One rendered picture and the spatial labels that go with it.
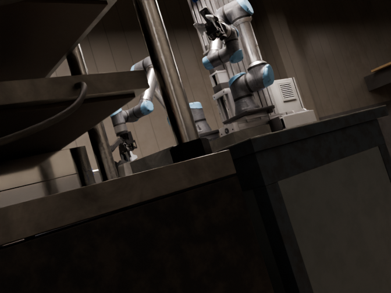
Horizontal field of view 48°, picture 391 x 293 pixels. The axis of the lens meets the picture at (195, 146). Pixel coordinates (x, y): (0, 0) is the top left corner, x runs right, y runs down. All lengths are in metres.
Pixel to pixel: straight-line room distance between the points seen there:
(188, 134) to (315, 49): 5.45
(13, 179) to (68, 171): 0.17
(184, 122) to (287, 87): 2.00
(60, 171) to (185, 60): 3.58
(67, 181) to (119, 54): 3.17
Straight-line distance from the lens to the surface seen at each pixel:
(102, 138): 1.42
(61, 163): 1.47
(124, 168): 2.19
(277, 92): 2.95
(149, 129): 4.39
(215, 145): 1.69
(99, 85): 1.05
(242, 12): 2.64
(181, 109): 1.07
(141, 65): 2.92
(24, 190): 1.42
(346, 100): 6.58
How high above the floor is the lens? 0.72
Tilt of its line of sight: 5 degrees up
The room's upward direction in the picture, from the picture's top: 17 degrees counter-clockwise
